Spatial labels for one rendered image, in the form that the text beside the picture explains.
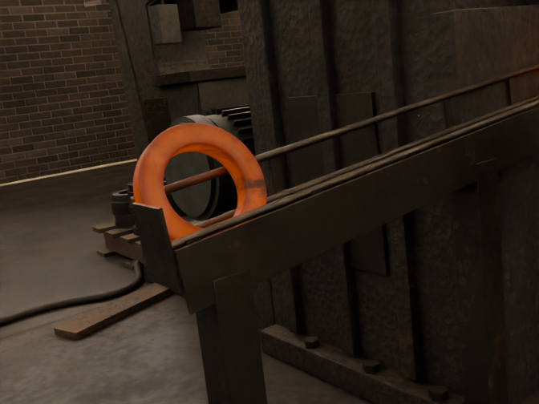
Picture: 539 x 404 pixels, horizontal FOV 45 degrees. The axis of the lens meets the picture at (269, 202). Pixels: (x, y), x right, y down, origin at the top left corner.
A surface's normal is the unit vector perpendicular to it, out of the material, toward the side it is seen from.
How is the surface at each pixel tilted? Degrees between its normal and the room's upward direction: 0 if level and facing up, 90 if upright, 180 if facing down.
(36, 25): 90
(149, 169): 66
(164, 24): 90
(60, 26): 90
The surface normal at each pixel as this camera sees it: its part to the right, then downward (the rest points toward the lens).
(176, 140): 0.47, -0.30
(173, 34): 0.73, 0.05
